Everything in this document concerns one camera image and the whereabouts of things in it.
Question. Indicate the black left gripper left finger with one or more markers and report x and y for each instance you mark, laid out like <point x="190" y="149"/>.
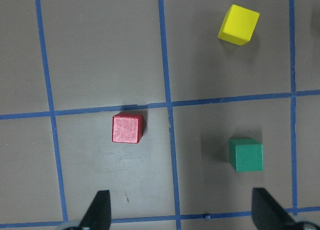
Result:
<point x="98" y="215"/>

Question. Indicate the red wooden block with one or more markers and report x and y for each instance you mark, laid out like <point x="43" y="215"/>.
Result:
<point x="127" y="128"/>

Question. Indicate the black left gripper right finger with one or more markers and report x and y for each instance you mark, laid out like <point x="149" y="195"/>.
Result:
<point x="267" y="214"/>

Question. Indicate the yellow wooden block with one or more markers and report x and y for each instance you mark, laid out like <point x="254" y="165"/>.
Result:
<point x="238" y="25"/>

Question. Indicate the green wooden block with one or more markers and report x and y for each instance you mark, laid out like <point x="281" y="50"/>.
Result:
<point x="246" y="154"/>

